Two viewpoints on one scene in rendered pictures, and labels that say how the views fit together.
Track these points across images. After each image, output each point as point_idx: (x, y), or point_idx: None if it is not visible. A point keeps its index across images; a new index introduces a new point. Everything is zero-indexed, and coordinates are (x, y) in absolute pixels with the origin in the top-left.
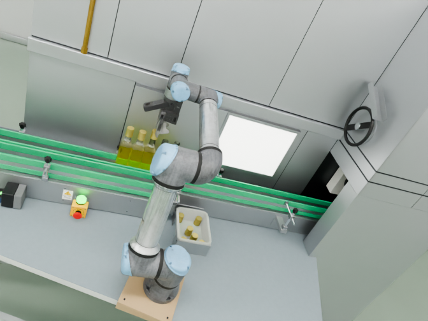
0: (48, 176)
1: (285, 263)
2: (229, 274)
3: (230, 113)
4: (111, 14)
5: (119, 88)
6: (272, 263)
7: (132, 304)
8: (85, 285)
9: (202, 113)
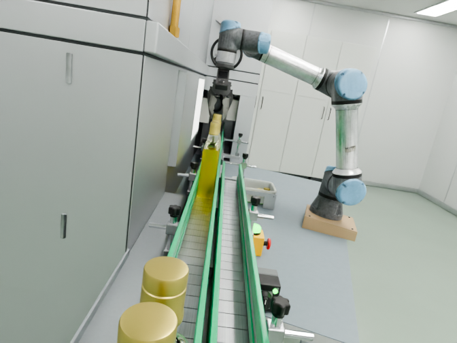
0: None
1: (256, 174)
2: (282, 193)
3: (199, 76)
4: None
5: (173, 85)
6: (259, 177)
7: (352, 226)
8: (345, 253)
9: (281, 54)
